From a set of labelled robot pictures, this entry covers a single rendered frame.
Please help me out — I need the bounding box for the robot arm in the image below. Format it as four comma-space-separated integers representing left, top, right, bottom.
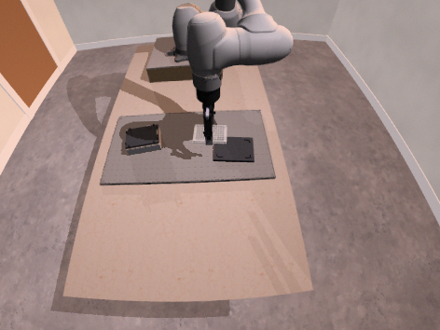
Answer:
167, 0, 293, 91

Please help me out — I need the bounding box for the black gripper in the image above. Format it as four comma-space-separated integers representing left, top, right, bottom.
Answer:
196, 88, 220, 145

